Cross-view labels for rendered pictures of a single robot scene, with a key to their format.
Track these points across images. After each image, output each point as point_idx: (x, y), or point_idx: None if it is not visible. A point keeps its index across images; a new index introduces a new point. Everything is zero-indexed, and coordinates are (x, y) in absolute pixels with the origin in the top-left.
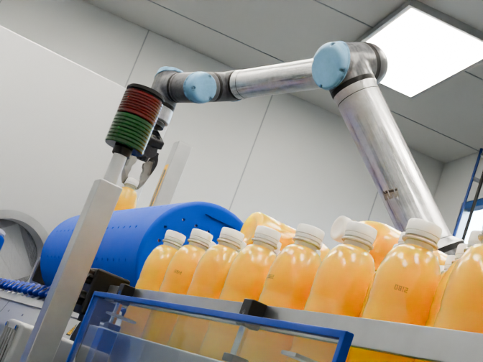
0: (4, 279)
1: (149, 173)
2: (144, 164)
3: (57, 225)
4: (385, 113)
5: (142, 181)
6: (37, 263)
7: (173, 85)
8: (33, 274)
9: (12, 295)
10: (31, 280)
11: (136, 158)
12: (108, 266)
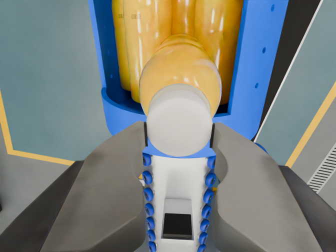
0: (203, 240)
1: (84, 164)
2: (142, 203)
3: (259, 124)
4: None
5: (129, 128)
6: (193, 233)
7: None
8: (191, 222)
9: (212, 170)
10: (191, 216)
11: (236, 223)
12: None
